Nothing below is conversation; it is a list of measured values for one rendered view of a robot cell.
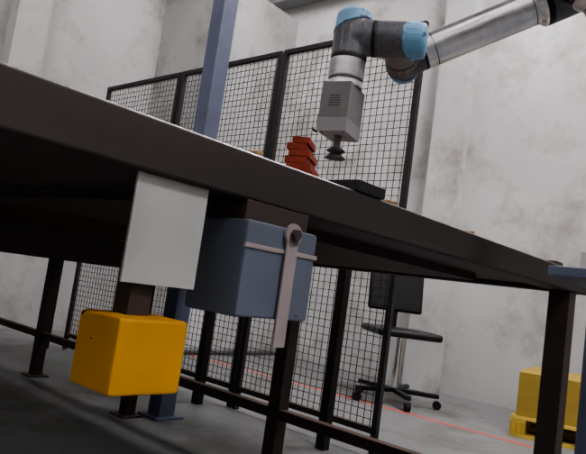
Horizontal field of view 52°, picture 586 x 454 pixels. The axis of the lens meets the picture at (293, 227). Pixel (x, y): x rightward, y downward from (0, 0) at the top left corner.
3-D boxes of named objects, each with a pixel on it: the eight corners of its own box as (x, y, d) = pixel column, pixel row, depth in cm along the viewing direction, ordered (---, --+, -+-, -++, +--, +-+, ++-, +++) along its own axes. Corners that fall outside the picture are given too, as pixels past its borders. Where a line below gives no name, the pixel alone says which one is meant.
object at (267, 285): (310, 349, 82) (328, 217, 84) (236, 347, 72) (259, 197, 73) (251, 336, 89) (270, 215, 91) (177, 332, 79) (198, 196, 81)
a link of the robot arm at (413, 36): (429, 36, 131) (378, 34, 134) (428, 13, 120) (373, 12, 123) (425, 72, 131) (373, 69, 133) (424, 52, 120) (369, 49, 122)
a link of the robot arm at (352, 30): (374, 4, 123) (334, 3, 125) (368, 55, 122) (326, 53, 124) (378, 21, 131) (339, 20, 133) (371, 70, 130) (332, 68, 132)
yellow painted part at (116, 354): (178, 394, 67) (211, 186, 69) (106, 397, 60) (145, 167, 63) (137, 379, 72) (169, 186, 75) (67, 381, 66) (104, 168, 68)
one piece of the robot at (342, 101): (328, 80, 134) (318, 152, 132) (312, 64, 126) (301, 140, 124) (370, 79, 129) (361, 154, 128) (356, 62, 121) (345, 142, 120)
